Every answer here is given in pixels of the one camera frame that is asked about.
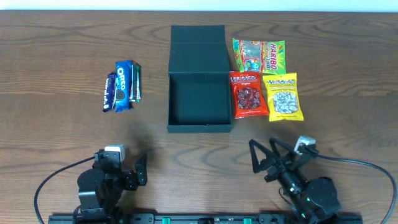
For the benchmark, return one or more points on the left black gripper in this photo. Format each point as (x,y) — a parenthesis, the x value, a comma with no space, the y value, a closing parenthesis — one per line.
(134,178)

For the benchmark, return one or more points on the blue Oreo cookie pack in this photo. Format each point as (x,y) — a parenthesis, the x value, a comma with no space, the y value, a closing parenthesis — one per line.
(123,85)

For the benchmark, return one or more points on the red Hacks candy bag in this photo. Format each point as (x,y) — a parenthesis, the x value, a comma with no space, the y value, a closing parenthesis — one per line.
(247,94)

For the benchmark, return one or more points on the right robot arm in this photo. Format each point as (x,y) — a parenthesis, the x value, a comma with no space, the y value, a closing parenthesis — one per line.
(313,201)

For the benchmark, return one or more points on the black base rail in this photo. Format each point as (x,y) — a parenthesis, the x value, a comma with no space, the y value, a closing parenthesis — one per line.
(148,218)

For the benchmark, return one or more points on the dark green open box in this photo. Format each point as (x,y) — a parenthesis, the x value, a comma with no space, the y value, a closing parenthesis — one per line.
(199,90)

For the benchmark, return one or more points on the yellow Hacks candy bag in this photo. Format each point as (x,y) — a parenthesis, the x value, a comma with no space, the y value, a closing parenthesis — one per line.
(282,97)

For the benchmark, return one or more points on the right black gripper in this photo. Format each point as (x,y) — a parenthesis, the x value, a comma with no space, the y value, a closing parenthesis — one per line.
(275,168)

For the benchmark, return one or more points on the purple Dairy Milk bar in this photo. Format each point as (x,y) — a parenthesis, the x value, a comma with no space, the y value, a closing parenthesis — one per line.
(109,92)

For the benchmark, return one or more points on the Haribo worms gummy bag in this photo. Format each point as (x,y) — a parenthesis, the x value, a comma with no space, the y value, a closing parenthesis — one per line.
(260,56)

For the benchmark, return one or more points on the green wrapped snack bar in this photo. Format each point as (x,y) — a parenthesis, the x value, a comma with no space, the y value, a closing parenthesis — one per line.
(135,92)

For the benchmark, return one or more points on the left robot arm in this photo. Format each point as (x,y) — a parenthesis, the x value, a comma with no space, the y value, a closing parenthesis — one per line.
(101,187)

